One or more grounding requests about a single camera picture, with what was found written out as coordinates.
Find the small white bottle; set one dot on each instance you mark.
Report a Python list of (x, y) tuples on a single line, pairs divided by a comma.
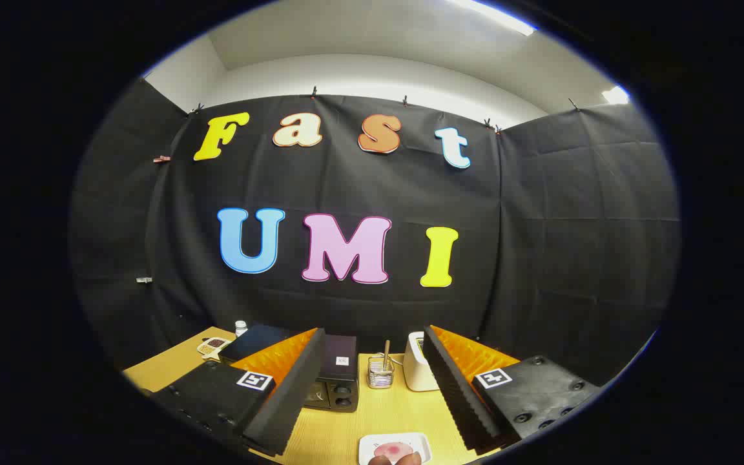
[(240, 328)]

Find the long ceiling light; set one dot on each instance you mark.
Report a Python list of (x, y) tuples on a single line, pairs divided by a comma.
[(495, 14)]

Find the white dish of beans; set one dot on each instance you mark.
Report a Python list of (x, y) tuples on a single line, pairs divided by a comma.
[(214, 345)]

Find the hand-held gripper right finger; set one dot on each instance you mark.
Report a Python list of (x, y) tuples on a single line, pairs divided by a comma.
[(453, 387)]

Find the white pop-up toaster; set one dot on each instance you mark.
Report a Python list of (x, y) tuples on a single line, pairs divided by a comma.
[(416, 371)]

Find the black backdrop cloth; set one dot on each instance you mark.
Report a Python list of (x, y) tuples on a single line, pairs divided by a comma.
[(527, 226)]

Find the white square plate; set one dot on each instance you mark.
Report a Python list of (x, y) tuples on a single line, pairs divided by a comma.
[(404, 441)]

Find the row of black clips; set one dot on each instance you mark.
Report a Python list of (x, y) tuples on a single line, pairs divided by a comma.
[(314, 92)]

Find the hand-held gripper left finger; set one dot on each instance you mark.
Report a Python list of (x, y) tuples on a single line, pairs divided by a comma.
[(294, 387)]

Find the black toaster oven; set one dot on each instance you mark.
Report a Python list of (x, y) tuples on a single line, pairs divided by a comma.
[(340, 381)]

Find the round pink food slice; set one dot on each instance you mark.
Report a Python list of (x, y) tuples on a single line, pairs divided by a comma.
[(392, 448)]

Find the small ceiling light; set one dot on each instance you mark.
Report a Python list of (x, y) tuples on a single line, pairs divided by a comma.
[(616, 95)]

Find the wooden stick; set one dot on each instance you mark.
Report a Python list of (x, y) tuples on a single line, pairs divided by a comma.
[(386, 352)]

